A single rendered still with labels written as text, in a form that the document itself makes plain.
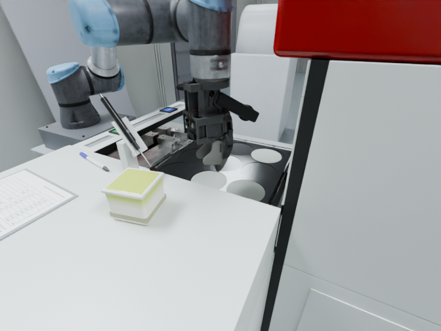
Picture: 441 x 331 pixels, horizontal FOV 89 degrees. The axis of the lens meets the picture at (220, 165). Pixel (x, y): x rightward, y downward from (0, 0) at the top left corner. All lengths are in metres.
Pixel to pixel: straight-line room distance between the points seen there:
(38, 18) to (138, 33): 2.67
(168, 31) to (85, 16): 0.13
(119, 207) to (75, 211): 0.11
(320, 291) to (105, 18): 0.63
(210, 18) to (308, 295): 0.57
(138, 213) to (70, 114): 0.75
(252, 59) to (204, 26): 2.29
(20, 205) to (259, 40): 2.52
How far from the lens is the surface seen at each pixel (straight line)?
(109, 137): 0.82
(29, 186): 0.63
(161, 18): 0.48
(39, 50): 3.02
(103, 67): 1.05
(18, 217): 0.54
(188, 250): 0.37
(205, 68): 0.42
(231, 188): 0.59
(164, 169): 0.69
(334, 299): 0.59
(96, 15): 0.44
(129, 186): 0.40
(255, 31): 2.77
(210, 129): 0.45
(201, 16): 0.42
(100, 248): 0.41
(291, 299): 0.64
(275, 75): 2.66
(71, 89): 1.07
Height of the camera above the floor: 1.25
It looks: 31 degrees down
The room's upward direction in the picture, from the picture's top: straight up
